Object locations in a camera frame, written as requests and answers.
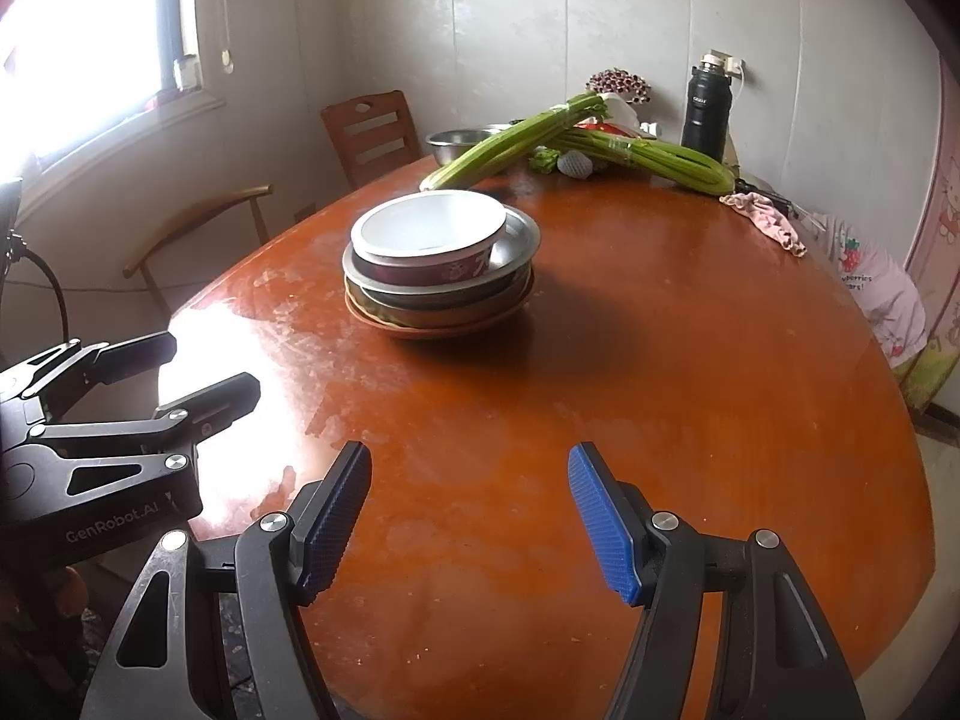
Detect yellow shell-shaped plate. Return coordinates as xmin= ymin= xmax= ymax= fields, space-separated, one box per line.
xmin=345 ymin=273 xmax=534 ymax=328

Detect large red paper bowl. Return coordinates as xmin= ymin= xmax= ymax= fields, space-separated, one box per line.
xmin=348 ymin=190 xmax=508 ymax=286

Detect steel pan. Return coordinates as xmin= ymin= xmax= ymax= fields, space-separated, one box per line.
xmin=345 ymin=266 xmax=530 ymax=310

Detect orange plastic plate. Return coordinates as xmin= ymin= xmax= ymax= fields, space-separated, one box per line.
xmin=345 ymin=281 xmax=534 ymax=340

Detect large steel bowl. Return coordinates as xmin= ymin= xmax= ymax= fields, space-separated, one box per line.
xmin=342 ymin=206 xmax=540 ymax=296

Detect person's hand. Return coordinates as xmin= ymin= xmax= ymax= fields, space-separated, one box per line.
xmin=0 ymin=567 xmax=89 ymax=622

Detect hello kitty pink door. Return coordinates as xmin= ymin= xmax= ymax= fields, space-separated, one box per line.
xmin=901 ymin=62 xmax=958 ymax=411

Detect window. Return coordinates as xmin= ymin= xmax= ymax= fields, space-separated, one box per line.
xmin=2 ymin=0 xmax=221 ymax=181

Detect brown slatted wooden chair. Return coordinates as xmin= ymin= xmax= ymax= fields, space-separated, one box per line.
xmin=320 ymin=89 xmax=421 ymax=190

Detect small steel bowl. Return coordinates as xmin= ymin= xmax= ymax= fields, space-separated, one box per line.
xmin=427 ymin=127 xmax=493 ymax=166

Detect pink cloth on table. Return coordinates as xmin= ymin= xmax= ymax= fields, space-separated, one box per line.
xmin=719 ymin=192 xmax=807 ymax=259

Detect front celery bunch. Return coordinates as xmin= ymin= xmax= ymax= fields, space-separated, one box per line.
xmin=418 ymin=91 xmax=607 ymax=190

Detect celery bunch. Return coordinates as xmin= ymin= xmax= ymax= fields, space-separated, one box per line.
xmin=530 ymin=127 xmax=736 ymax=197
xmin=418 ymin=91 xmax=607 ymax=190

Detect white foam-net fruit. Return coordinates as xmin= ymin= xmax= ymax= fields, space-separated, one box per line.
xmin=556 ymin=149 xmax=594 ymax=181

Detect rear celery bunch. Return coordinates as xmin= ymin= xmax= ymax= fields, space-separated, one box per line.
xmin=530 ymin=127 xmax=736 ymax=197

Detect black thermos bottle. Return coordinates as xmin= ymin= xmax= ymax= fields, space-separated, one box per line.
xmin=682 ymin=50 xmax=732 ymax=161

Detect dried flower bouquet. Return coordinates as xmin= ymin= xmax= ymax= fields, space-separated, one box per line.
xmin=586 ymin=67 xmax=651 ymax=106

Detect black cable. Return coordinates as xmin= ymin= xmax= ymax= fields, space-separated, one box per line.
xmin=6 ymin=234 xmax=72 ymax=347

